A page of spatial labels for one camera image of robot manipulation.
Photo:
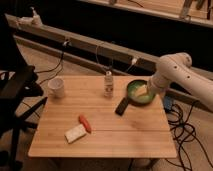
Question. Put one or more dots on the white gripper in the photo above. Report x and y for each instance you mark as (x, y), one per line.
(156, 86)

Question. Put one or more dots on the red pepper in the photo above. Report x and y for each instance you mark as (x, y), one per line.
(85, 123)

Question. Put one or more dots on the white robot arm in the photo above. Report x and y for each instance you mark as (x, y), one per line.
(176, 68)

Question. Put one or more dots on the white ceramic cup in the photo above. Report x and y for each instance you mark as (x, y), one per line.
(56, 87)

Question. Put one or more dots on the blue box on floor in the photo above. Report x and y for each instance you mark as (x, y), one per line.
(167, 103)

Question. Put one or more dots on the clear glass bottle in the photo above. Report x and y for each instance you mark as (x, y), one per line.
(108, 84)

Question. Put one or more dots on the wooden table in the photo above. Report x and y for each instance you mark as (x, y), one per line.
(141, 132)

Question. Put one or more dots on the white sponge block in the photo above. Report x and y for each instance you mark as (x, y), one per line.
(75, 133)

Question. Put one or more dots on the white spray bottle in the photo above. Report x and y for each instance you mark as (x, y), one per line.
(36, 17)

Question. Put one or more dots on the black office chair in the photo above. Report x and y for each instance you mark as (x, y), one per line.
(17, 81)

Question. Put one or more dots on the green pan with black handle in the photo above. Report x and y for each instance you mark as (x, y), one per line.
(136, 95)

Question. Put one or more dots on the long metal rail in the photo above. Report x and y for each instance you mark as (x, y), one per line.
(83, 49)

